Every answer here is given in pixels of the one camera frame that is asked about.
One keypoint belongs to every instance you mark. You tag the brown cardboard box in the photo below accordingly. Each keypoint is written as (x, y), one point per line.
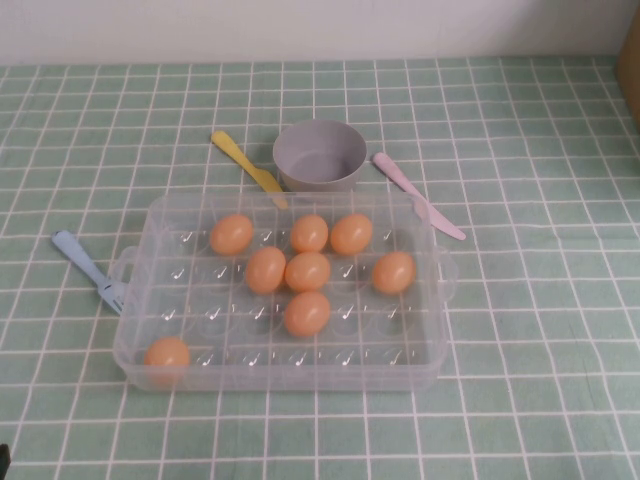
(631, 60)

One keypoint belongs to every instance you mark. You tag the green checked tablecloth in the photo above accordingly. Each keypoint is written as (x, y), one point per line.
(500, 350)

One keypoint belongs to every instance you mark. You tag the blue plastic fork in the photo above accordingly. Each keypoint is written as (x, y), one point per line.
(82, 262)

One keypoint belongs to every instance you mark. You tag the grey plastic bowl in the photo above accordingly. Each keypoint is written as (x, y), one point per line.
(320, 150)

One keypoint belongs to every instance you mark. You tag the yellow plastic knife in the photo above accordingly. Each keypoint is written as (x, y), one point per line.
(250, 167)

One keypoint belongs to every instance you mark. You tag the clear plastic egg box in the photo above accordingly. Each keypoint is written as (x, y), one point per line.
(280, 350)

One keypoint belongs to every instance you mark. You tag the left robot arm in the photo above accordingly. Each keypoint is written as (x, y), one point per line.
(4, 462)

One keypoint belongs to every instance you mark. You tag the pink plastic knife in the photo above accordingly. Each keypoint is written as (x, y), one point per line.
(410, 192)

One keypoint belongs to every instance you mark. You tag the orange egg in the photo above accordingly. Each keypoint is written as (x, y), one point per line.
(265, 269)
(394, 272)
(167, 356)
(351, 234)
(307, 313)
(309, 233)
(307, 271)
(231, 234)

